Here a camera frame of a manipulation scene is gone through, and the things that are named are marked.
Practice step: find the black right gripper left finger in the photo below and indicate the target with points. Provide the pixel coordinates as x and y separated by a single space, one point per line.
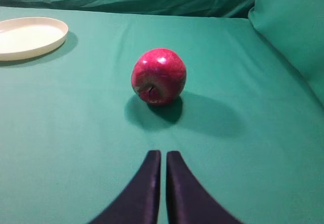
139 200

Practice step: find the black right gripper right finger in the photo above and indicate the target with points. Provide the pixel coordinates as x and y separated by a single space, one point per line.
187 200

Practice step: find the red apple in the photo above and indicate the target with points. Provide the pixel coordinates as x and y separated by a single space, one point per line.
159 76

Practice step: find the pale yellow plate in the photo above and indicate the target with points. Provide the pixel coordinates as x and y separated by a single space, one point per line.
29 37

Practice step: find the green backdrop cloth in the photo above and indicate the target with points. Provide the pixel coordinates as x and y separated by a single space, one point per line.
293 27

